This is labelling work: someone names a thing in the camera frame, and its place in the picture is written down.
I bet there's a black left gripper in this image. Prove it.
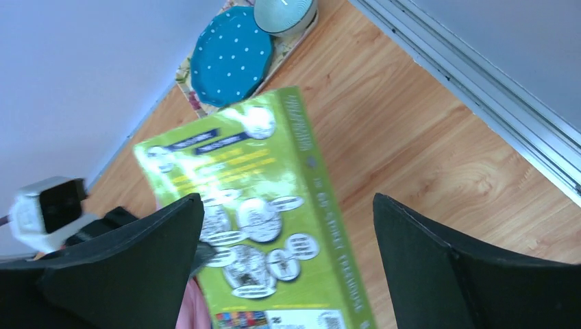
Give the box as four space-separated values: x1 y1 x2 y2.
64 206 138 247

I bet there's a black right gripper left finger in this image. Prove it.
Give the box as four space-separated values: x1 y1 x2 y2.
1 193 204 328

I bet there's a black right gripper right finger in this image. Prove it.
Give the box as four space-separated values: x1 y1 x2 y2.
373 194 580 328

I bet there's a pink student backpack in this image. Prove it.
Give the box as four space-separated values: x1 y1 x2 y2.
175 279 212 329

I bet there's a green comic book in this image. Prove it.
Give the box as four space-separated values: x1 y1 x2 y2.
134 87 376 328

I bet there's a blue polka dot plate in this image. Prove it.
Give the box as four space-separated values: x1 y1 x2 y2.
190 6 273 108

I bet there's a pale green bowl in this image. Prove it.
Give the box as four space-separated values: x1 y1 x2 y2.
254 0 319 37

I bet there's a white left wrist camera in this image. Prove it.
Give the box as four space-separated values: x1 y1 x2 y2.
8 176 97 254

